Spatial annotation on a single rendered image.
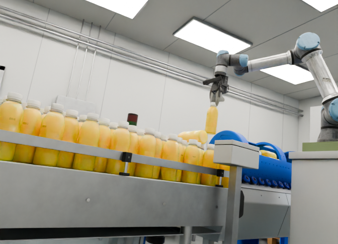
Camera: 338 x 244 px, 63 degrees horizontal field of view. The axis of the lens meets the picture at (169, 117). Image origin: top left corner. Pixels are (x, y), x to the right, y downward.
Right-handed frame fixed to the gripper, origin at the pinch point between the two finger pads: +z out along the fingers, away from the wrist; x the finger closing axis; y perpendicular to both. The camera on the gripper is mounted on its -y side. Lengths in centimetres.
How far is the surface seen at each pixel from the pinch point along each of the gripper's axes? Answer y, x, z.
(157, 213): -48, -39, 59
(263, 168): 32.5, -13.7, 33.2
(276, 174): 49, -10, 35
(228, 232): -13, -39, 64
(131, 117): -43, 21, 16
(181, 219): -36, -37, 61
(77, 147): -81, -42, 41
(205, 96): 229, 340, -123
